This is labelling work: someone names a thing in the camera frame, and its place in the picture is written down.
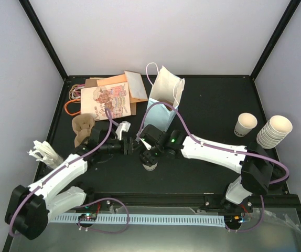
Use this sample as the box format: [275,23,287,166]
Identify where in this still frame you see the single white paper cup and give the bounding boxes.
[234,112,257,137]
[143,163,158,171]

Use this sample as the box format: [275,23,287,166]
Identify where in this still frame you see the brown pulp cup carrier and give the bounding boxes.
[72,113,95,147]

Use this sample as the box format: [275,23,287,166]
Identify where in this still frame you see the light blue paper bag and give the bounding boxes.
[144,66,185,131]

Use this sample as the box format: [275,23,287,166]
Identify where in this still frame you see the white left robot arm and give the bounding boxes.
[5,121,133,240]

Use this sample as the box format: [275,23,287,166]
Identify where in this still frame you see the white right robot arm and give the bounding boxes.
[136,124,289,213]

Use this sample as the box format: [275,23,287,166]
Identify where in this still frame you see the illustrated greeting card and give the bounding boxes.
[80,82,131,121]

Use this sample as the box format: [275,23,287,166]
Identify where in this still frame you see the brown cardboard sleeve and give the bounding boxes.
[84,77,101,88]

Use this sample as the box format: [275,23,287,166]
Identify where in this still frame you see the rubber bands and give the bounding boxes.
[64,84,85,116]

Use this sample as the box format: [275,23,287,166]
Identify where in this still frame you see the white plastic cutlery pile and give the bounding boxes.
[28,140,64,170]

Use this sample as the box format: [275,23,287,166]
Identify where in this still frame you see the stack of white paper cups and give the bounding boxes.
[256,115,293,149]

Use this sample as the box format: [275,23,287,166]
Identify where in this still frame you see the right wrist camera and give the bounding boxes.
[136,138,152,150]

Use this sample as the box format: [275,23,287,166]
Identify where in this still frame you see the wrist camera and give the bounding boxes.
[115,121,131,141]
[136,138,152,150]

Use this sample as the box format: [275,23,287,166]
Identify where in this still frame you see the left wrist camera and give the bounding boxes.
[115,121,131,141]

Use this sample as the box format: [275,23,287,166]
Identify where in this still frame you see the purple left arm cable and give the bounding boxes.
[8,107,131,237]

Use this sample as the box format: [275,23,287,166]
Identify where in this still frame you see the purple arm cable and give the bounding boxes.
[137,101,290,234]
[8,107,131,237]

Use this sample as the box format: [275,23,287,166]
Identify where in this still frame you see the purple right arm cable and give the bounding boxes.
[137,101,290,234]

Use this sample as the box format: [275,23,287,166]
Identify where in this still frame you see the light blue cable duct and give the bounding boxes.
[51,213,225,227]

